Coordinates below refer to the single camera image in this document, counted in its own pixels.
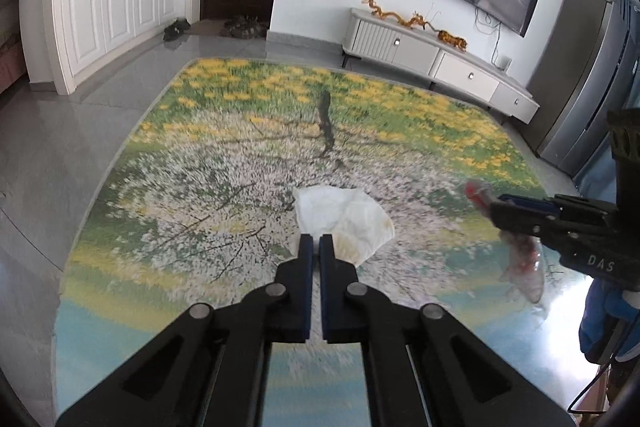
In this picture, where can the blue cloth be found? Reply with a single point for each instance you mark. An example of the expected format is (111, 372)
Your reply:
(607, 322)

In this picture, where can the blue curtain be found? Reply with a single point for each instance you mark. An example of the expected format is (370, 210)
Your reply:
(631, 57)

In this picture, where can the white television stand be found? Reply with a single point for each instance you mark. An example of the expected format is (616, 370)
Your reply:
(425, 57)

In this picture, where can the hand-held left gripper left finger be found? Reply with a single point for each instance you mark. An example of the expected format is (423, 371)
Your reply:
(306, 259)

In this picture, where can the brown shoes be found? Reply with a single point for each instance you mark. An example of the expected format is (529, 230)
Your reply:
(245, 28)

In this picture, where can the red clear plastic wrapper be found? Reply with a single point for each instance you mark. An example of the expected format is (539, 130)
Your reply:
(522, 264)

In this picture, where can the white power adapter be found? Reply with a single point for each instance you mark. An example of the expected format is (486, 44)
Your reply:
(505, 63)

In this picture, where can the black shoes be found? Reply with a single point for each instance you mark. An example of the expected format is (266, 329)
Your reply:
(176, 29)

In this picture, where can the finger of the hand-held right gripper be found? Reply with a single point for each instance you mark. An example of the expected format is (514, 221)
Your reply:
(585, 206)
(525, 219)

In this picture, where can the white paper tissue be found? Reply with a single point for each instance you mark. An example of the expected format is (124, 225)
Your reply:
(340, 217)

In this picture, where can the white cabinet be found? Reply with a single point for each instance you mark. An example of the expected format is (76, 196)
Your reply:
(115, 2)

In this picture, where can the orange dragon figurine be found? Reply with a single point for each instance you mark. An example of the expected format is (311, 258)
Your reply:
(417, 22)
(382, 11)

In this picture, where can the grey refrigerator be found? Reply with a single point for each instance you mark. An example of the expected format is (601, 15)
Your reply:
(575, 82)

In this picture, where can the orange tiger figurine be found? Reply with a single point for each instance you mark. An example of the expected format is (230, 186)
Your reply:
(452, 40)

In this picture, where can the flower print table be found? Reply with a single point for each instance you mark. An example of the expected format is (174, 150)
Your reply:
(250, 147)

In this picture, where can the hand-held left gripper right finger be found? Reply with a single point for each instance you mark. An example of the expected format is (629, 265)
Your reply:
(327, 267)

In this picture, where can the grey doormat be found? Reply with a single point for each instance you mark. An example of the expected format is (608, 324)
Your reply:
(210, 27)

